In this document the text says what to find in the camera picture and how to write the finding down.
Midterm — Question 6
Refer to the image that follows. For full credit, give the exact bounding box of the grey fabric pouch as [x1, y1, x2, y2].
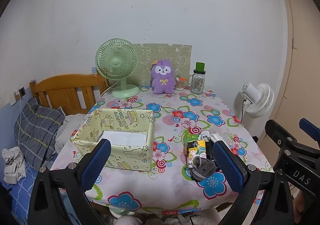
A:
[188, 156, 217, 182]

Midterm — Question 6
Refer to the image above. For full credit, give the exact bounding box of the yellow patterned storage box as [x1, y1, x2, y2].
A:
[71, 108, 155, 171]

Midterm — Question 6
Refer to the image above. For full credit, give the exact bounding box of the wall socket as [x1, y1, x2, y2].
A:
[18, 87, 26, 97]

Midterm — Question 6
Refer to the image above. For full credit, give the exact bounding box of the toothpick jar orange lid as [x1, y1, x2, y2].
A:
[175, 76, 189, 90]

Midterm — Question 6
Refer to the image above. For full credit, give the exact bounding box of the purple plush toy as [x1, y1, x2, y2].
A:
[151, 59, 176, 94]

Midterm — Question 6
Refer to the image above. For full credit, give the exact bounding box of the white standing fan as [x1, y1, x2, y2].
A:
[233, 82, 275, 126]

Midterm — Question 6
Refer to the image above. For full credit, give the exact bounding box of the glass jar green lid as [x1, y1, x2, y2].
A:
[189, 62, 206, 95]

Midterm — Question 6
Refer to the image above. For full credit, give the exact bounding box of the beige door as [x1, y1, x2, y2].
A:
[269, 0, 319, 148]

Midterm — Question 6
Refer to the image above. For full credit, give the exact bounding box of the crumpled white cloth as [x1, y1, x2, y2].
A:
[2, 146, 27, 184]

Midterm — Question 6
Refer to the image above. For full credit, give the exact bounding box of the yellow cartoon snack box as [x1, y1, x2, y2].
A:
[184, 140, 207, 165]

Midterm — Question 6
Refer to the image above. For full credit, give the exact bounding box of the green tissue pack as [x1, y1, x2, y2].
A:
[183, 132, 200, 143]

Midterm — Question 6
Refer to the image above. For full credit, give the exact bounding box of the grey plaid pillow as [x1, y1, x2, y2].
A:
[14, 98, 65, 170]

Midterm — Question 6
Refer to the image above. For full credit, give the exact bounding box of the green patterned cardboard panel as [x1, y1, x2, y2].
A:
[126, 43, 192, 86]

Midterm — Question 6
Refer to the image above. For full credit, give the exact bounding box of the green desk fan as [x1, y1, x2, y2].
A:
[95, 38, 139, 99]

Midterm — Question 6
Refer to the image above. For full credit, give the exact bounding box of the floral tablecloth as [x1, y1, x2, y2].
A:
[49, 85, 275, 215]

